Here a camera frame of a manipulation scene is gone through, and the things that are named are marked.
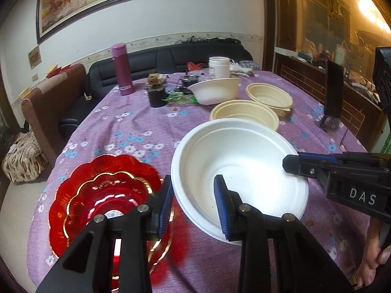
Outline white plastic jar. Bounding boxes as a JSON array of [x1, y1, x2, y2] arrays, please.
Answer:
[[208, 56, 230, 80]]

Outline black jar with wooden cork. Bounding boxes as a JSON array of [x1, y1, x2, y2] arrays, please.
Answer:
[[147, 73, 167, 108]]

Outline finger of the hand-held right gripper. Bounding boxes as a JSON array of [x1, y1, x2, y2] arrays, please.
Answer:
[[298, 152, 343, 163], [282, 155, 329, 187]]

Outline green plastic wrapper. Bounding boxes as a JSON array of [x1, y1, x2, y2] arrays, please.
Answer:
[[161, 93, 197, 106]]

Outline small black device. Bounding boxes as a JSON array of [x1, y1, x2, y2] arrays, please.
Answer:
[[180, 73, 202, 87]]

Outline brown patterned cushion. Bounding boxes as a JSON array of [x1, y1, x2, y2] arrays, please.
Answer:
[[1, 133, 49, 184]]

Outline black leather sofa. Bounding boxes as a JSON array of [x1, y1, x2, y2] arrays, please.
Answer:
[[58, 41, 254, 135]]

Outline large white foam bowl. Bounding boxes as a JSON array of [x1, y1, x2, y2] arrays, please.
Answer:
[[171, 118, 309, 245]]

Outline person's right hand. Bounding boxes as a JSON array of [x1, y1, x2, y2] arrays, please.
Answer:
[[356, 220, 391, 287]]

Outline dark wooden sideboard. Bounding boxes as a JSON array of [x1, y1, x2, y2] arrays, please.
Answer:
[[273, 0, 391, 153]]

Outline red and yellow papers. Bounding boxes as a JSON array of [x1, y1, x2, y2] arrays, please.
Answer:
[[46, 63, 74, 78]]

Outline brown armchair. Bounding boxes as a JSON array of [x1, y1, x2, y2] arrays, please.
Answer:
[[21, 63, 87, 159]]

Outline tangle of black cables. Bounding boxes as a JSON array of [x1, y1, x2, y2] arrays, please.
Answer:
[[174, 36, 242, 45]]

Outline framed horse painting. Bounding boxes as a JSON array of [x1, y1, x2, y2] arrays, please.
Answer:
[[36, 0, 170, 45]]

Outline beige plastic bowl with tab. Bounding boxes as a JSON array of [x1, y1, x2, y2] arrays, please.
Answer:
[[246, 82, 294, 118]]

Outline purple thermos bottle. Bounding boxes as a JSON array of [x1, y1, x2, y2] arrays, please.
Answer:
[[111, 43, 134, 96]]

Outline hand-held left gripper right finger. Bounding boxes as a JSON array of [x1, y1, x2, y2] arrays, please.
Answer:
[[213, 175, 356, 293]]

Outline purple floral tablecloth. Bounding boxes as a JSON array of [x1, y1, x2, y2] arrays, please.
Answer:
[[26, 70, 371, 293]]

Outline small red gold-rimmed plate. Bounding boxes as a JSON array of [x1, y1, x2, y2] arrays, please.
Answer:
[[63, 172, 174, 283]]

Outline small framed wall plaque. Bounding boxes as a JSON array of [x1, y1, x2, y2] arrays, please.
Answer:
[[27, 45, 43, 70]]

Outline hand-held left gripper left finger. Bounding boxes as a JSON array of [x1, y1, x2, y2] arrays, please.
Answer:
[[37, 175, 174, 293]]

